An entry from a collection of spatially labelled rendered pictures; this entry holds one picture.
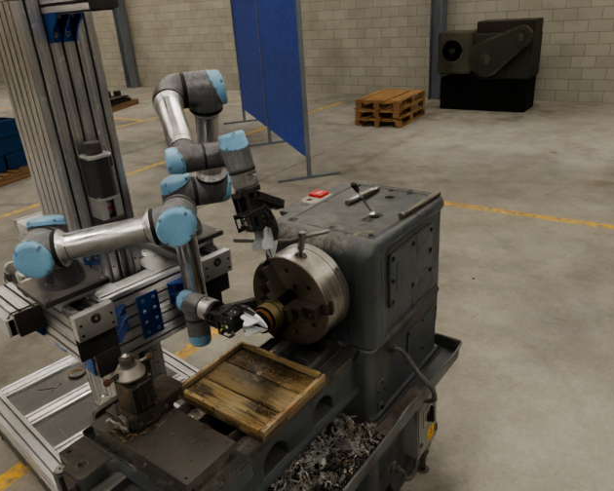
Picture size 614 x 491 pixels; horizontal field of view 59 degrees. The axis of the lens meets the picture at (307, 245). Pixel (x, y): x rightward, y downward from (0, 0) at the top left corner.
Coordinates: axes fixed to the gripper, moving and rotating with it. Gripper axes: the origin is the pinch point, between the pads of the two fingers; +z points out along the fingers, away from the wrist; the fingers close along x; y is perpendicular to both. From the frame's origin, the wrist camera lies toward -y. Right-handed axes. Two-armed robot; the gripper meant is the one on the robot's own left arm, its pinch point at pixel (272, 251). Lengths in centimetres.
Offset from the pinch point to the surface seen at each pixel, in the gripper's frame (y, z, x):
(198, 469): 48, 37, 3
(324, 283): -13.2, 16.0, 3.9
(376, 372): -31, 59, 0
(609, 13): -1002, -39, -79
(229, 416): 25.2, 40.0, -10.6
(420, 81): -989, -13, -438
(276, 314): -0.4, 20.4, -6.9
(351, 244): -28.9, 9.1, 6.0
